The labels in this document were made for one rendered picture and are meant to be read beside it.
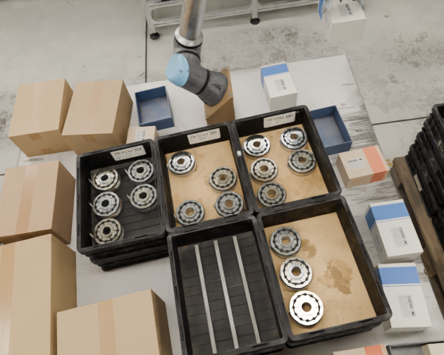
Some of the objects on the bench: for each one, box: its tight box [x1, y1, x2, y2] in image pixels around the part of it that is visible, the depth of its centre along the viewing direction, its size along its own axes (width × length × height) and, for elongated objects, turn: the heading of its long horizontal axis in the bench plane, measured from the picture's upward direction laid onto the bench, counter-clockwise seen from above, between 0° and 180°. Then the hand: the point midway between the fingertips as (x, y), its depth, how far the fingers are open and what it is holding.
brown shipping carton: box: [8, 78, 73, 157], centre depth 177 cm, size 30×22×16 cm
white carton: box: [375, 263, 432, 332], centre depth 126 cm, size 20×12×9 cm, turn 4°
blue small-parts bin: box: [309, 105, 352, 156], centre depth 163 cm, size 20×15×7 cm
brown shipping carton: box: [0, 160, 76, 245], centre depth 153 cm, size 30×22×16 cm
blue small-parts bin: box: [135, 85, 175, 131], centre depth 179 cm, size 20×15×7 cm
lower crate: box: [90, 246, 169, 271], centre depth 150 cm, size 40×30×12 cm
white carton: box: [364, 199, 424, 264], centre depth 137 cm, size 20×12×9 cm, turn 10°
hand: (341, 9), depth 144 cm, fingers closed on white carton, 13 cm apart
